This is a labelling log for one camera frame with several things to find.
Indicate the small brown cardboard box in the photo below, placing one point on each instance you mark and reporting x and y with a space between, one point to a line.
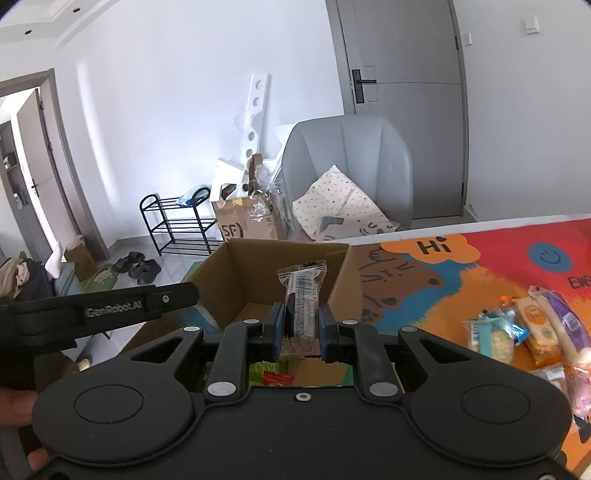
81 262

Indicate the white foam board with holes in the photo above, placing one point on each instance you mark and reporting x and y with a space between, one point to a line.
256 106

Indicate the person's left hand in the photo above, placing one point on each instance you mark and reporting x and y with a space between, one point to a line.
18 407

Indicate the beige cloth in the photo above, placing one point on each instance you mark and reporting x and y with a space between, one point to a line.
11 274

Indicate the grey chair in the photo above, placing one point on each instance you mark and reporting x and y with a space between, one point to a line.
360 147

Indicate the white foam piece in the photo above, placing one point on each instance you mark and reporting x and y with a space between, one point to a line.
226 170

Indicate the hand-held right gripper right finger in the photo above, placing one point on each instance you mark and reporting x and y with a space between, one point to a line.
324 333

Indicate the red snack packet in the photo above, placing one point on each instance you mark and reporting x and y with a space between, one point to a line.
277 380

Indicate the green floor mat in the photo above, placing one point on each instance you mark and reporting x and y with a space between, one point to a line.
104 276

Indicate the blue white cloth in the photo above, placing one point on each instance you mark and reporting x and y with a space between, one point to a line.
191 197

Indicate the black shoe rack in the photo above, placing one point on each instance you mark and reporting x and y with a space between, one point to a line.
184 223

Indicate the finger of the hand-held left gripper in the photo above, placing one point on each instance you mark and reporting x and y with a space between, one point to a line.
175 297

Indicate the cardboard box with logo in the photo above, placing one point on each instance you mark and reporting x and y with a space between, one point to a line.
244 221

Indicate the black sandal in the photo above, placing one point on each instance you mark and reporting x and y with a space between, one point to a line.
147 272
125 263

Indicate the dark bag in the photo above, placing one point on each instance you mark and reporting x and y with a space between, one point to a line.
37 281

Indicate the dark grey interior door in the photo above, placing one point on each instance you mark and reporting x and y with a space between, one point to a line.
69 175

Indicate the clear plastic wrap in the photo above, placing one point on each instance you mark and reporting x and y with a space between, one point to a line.
273 184

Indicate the pile of snack packets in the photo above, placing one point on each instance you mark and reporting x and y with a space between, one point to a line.
540 332

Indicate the cartoon cat table mat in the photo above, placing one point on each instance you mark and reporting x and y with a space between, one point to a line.
485 277

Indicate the clear dark snack packet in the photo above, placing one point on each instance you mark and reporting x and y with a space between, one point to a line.
302 290

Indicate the green snack packet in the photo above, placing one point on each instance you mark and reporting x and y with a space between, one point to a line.
272 368

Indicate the dotted cream pillow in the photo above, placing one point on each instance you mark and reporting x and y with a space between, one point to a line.
332 198

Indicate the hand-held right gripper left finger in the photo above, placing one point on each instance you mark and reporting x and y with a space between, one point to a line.
277 332

